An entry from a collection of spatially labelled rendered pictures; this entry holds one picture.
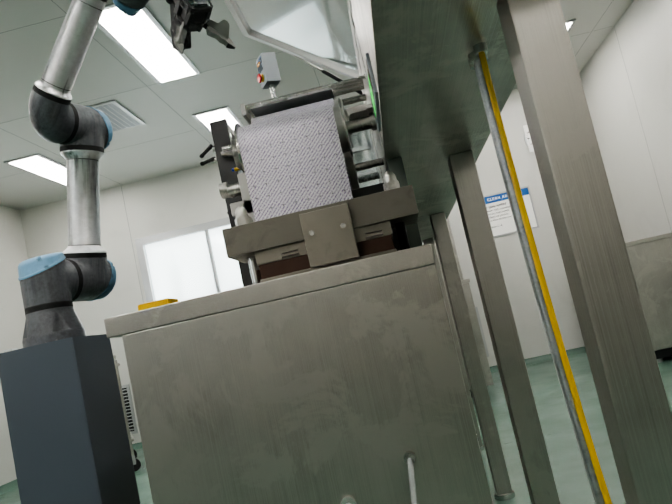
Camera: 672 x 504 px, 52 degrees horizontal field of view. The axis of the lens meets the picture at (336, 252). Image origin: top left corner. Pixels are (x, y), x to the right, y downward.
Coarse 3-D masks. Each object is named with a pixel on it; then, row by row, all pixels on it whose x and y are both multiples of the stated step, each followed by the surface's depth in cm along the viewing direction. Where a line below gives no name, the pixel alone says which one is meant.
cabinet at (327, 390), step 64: (192, 320) 133; (256, 320) 132; (320, 320) 131; (384, 320) 130; (448, 320) 129; (192, 384) 132; (256, 384) 131; (320, 384) 130; (384, 384) 129; (448, 384) 128; (192, 448) 131; (256, 448) 130; (320, 448) 129; (384, 448) 128; (448, 448) 127
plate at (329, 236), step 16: (336, 208) 137; (304, 224) 137; (320, 224) 137; (336, 224) 136; (320, 240) 136; (336, 240) 136; (352, 240) 136; (320, 256) 136; (336, 256) 136; (352, 256) 136
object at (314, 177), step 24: (336, 144) 160; (264, 168) 161; (288, 168) 161; (312, 168) 160; (336, 168) 160; (264, 192) 161; (288, 192) 160; (312, 192) 160; (336, 192) 159; (264, 216) 160
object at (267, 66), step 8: (264, 56) 224; (272, 56) 225; (264, 64) 223; (272, 64) 224; (264, 72) 223; (272, 72) 224; (264, 80) 225; (272, 80) 223; (280, 80) 225; (264, 88) 228
